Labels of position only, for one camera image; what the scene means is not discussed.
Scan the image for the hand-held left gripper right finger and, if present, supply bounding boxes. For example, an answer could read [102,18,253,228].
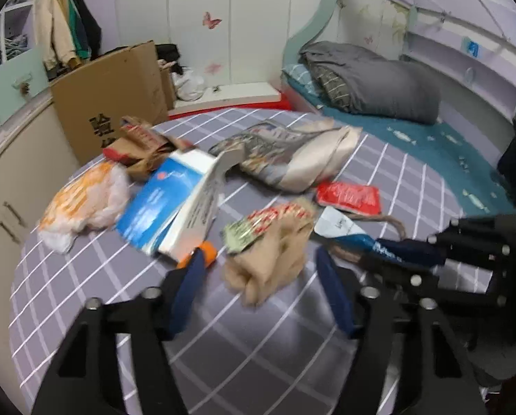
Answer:
[315,246,488,415]

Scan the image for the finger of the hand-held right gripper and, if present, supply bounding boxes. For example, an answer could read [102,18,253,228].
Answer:
[377,214,516,269]
[357,253,507,316]

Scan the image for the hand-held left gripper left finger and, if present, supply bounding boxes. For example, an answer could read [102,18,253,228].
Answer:
[32,248,209,415]

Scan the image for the white and blue plastic packet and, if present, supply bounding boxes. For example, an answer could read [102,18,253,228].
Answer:
[314,206,397,264]

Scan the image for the red green snack wrapper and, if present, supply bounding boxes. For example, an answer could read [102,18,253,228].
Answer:
[222,201,315,253]

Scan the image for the blue and white carton box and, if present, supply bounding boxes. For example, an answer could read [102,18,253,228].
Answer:
[115,149,245,264]

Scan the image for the red foil packet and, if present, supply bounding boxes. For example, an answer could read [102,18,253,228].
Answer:
[316,180,382,215]

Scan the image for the orange and white plastic bag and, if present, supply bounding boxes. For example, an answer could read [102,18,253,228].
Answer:
[38,161,131,255]

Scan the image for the printed canvas tote bag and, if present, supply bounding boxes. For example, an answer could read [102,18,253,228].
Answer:
[208,117,363,194]

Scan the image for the red printed brown paper bag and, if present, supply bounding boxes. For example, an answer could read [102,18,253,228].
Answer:
[102,115,196,182]

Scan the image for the small orange plastic piece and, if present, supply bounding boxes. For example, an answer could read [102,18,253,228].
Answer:
[175,242,217,269]

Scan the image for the grey checked tablecloth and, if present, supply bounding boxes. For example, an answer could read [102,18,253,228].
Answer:
[9,108,516,415]

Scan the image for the bed with teal cover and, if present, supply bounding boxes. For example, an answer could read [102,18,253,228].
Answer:
[292,91,516,225]

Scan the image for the grey quilt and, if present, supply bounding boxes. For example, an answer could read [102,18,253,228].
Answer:
[299,41,442,125]

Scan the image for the red mat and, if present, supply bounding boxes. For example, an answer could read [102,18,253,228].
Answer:
[167,91,295,117]

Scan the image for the white crumpled cloth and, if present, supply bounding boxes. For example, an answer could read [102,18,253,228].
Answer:
[171,69,207,102]

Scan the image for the white step platform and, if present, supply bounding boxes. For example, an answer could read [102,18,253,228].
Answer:
[169,82,282,115]

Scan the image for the plaid blanket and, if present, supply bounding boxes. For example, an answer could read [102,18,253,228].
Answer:
[316,64,354,113]

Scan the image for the beige cabinet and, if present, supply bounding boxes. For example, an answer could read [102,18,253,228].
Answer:
[0,91,81,251]

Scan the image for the large cardboard box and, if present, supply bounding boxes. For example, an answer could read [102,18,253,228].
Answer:
[50,41,176,167]

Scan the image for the light blue checked pillow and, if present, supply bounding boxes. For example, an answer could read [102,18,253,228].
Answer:
[281,63,328,100]

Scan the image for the mint green drawer cabinet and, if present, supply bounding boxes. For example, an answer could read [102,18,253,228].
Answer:
[0,45,51,148]

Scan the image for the green hanging garment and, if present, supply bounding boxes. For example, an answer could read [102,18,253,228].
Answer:
[65,0,90,61]

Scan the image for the black hanging garment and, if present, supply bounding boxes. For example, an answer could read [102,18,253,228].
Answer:
[70,0,103,59]

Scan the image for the beige hanging jacket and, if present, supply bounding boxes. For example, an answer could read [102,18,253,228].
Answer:
[34,0,79,72]

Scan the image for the folded clothes pile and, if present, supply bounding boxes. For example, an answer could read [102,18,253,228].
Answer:
[0,35,28,74]

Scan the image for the white open shelf unit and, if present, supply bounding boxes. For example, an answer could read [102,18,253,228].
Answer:
[0,0,81,74]

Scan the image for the brown twine cord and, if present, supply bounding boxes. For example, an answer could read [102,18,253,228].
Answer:
[348,213,408,240]

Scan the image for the white bedside wall shelf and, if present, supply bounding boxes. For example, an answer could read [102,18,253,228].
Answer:
[400,4,516,117]

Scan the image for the green bed frame panel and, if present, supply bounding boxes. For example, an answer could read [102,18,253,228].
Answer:
[281,0,341,70]

